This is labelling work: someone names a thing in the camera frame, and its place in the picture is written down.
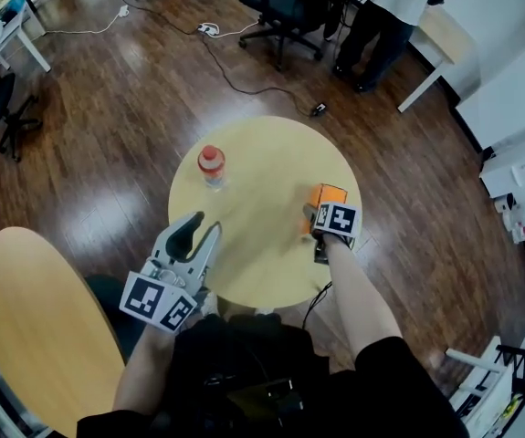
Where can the orange tissue box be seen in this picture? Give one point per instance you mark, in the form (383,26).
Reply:
(330,194)

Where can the black chest-mounted device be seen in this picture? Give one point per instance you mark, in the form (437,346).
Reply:
(266,397)

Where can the person's left white shoe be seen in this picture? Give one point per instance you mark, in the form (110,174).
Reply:
(209,304)

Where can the white wooden rack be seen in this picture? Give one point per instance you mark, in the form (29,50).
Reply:
(486,395)

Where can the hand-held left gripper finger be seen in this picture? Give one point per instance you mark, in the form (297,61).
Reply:
(180,240)
(209,244)

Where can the white office desk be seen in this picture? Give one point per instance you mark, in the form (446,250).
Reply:
(20,28)

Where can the person's black clothing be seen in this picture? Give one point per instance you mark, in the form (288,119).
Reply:
(381,395)

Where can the white power strip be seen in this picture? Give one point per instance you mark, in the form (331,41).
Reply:
(123,11)
(207,28)

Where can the wooden top white desk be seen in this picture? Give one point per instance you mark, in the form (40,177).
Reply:
(440,34)

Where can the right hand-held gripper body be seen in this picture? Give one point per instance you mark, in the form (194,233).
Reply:
(339,219)

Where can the person's right white shoe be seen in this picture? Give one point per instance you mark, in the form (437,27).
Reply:
(264,311)

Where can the white cardboard box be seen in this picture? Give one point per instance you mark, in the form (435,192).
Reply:
(517,167)

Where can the black power adapter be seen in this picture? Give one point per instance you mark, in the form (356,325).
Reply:
(319,108)

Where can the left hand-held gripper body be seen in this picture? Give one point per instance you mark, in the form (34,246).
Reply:
(145,297)

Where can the large round wooden table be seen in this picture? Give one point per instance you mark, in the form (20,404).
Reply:
(38,313)

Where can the small round wooden table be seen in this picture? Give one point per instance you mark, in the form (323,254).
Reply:
(262,162)

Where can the red label plastic bottle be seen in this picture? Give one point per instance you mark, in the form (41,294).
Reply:
(211,164)

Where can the person's left forearm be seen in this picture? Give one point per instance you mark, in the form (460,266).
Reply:
(143,372)

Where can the cluster of small white packets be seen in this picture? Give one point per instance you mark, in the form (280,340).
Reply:
(524,222)

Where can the person's white shoe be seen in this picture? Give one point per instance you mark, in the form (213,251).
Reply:
(209,304)
(264,311)

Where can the person's right forearm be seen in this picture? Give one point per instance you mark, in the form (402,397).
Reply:
(358,299)

